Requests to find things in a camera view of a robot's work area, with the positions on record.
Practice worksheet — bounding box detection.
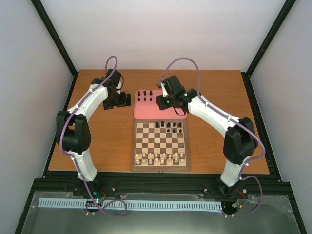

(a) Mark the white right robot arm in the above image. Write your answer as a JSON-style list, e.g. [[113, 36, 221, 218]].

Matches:
[[156, 76, 258, 187]]

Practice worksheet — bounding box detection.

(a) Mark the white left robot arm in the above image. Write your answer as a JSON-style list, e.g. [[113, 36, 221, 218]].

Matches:
[[56, 69, 131, 196]]

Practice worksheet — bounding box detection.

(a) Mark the wooden chess board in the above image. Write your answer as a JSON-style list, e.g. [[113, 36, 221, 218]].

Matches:
[[131, 119, 191, 172]]

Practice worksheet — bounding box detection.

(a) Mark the pink plastic tray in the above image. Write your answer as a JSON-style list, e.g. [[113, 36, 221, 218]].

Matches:
[[134, 89, 187, 119]]

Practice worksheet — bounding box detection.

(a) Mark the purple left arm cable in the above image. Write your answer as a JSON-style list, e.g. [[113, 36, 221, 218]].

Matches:
[[59, 56, 128, 217]]

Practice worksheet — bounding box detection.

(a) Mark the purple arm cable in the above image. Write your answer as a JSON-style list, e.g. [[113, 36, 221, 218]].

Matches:
[[161, 57, 266, 218], [59, 56, 128, 217]]

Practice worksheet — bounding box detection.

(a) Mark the black front frame rail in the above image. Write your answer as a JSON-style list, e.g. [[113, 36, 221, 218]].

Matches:
[[30, 171, 294, 199]]

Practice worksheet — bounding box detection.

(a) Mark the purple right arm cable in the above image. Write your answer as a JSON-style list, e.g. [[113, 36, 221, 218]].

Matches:
[[161, 57, 266, 218]]

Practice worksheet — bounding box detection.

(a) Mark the light blue cable duct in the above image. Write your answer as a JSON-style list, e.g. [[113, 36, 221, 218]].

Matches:
[[38, 198, 222, 213]]

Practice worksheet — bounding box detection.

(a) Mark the black left frame post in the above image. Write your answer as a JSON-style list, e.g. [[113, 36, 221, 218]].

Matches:
[[31, 0, 78, 76]]

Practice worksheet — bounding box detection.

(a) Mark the black frame post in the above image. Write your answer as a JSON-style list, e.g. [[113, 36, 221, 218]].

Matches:
[[31, 0, 78, 76], [245, 0, 298, 76]]

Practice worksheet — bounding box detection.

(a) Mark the black right frame post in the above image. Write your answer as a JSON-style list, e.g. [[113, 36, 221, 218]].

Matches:
[[245, 0, 298, 76]]

